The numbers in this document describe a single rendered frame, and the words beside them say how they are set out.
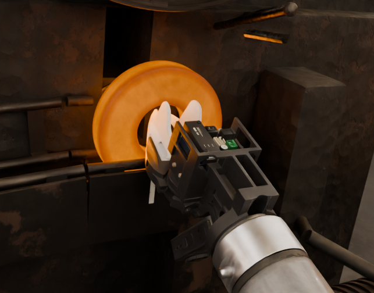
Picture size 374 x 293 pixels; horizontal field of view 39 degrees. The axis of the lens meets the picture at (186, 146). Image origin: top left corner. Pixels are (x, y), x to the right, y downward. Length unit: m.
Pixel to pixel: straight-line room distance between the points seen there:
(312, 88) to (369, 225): 1.52
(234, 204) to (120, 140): 0.19
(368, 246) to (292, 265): 1.59
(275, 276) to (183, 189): 0.13
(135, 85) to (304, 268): 0.27
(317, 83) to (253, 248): 0.31
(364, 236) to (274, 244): 1.65
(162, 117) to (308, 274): 0.24
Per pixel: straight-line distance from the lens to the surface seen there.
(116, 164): 0.58
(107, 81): 0.68
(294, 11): 0.51
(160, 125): 0.57
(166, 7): 0.54
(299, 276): 0.43
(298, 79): 0.69
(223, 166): 0.49
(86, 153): 0.63
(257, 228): 0.45
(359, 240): 2.04
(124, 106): 0.58
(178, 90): 0.60
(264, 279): 0.43
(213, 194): 0.49
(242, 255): 0.44
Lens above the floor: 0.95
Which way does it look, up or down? 22 degrees down
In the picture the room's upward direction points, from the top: 7 degrees clockwise
